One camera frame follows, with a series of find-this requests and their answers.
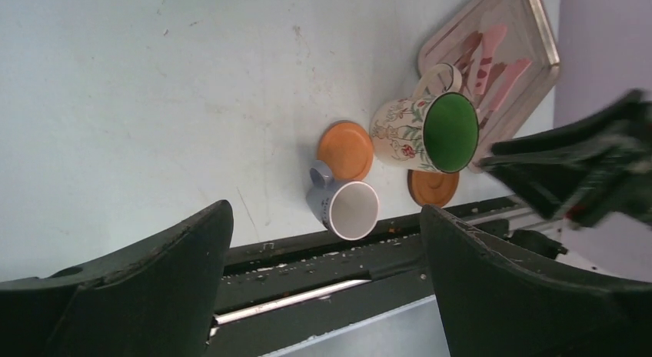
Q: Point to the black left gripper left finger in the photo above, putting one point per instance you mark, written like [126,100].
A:
[155,297]

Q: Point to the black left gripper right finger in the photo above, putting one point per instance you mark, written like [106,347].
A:
[498,299]

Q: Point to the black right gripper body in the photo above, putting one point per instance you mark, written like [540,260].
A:
[609,169]

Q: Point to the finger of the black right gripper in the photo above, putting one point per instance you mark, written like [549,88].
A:
[548,169]

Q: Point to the large wooden coaster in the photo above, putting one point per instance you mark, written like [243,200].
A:
[432,188]

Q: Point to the large floral green-inside mug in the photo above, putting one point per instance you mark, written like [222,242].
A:
[436,129]

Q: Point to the small white grey cup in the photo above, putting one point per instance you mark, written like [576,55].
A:
[347,207]

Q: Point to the small wooden coaster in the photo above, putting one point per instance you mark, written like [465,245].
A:
[347,150]

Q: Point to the pink-tipped metal tongs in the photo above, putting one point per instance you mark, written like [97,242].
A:
[480,71]

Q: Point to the stainless steel tray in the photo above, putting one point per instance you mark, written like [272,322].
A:
[507,55]

